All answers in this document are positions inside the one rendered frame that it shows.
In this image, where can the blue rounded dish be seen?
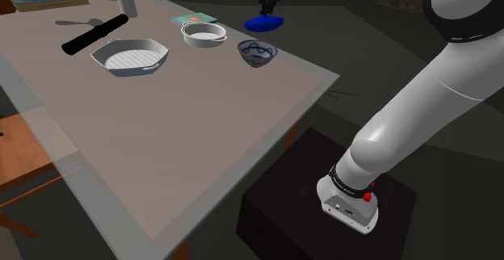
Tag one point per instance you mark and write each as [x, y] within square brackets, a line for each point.
[264, 23]

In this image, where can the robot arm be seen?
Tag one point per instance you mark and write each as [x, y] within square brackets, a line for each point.
[417, 105]

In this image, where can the blue patterned white bowl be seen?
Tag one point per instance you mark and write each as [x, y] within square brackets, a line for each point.
[256, 53]

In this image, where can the green thin book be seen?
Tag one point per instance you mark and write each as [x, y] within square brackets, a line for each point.
[197, 18]

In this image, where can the grey cup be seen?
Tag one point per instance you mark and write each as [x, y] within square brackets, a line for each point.
[127, 5]

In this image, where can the white hexagonal grill pan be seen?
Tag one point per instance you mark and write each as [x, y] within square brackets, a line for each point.
[130, 59]

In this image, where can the glass-edged dining table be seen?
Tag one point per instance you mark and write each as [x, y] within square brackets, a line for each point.
[177, 125]

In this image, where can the black cylinder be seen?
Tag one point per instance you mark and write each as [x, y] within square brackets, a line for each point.
[94, 35]

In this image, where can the grey spoon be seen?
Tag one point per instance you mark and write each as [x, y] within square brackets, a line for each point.
[78, 22]

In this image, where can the dark robot stand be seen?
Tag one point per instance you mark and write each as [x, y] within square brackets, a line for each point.
[287, 212]

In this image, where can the brown wooden chair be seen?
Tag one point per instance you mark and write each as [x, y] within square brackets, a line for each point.
[19, 153]

